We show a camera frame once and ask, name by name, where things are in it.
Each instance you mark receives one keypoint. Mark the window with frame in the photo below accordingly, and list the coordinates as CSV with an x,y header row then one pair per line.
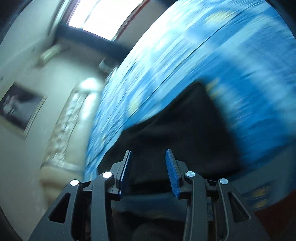
x,y
106,19

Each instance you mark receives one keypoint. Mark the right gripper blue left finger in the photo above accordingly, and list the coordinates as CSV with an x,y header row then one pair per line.
x,y
123,173

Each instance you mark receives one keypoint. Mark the black pants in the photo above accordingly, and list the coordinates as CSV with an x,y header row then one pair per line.
x,y
192,128

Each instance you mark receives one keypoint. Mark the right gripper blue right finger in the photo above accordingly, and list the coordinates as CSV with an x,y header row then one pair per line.
x,y
174,173

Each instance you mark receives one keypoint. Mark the framed wall picture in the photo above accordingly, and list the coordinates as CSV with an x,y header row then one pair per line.
x,y
19,108

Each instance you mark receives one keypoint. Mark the blue patterned bed sheet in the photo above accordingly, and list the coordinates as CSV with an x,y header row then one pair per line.
x,y
243,53

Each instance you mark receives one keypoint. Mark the cream tufted leather headboard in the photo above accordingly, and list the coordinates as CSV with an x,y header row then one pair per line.
x,y
65,154

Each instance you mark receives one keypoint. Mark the left dark blue curtain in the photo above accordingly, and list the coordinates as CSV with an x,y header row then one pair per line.
x,y
111,49

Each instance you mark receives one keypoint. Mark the white wall air conditioner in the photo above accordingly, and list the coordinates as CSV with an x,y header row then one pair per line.
x,y
50,53

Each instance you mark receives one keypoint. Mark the white desk fan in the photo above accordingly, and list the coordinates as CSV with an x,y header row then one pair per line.
x,y
107,65

